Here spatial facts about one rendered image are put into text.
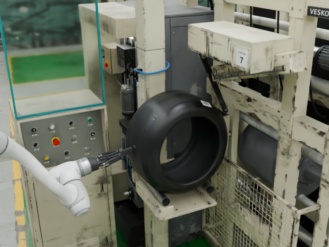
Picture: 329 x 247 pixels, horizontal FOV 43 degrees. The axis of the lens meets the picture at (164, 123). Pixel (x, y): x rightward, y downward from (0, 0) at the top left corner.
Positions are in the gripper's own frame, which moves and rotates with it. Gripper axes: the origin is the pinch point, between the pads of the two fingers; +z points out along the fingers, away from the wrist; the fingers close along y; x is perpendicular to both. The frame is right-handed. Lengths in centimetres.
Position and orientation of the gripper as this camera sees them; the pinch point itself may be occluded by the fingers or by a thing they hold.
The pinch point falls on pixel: (126, 151)
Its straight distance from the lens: 219.2
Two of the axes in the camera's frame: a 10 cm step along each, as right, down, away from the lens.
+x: 1.5, 8.9, 4.3
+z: 8.9, -3.1, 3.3
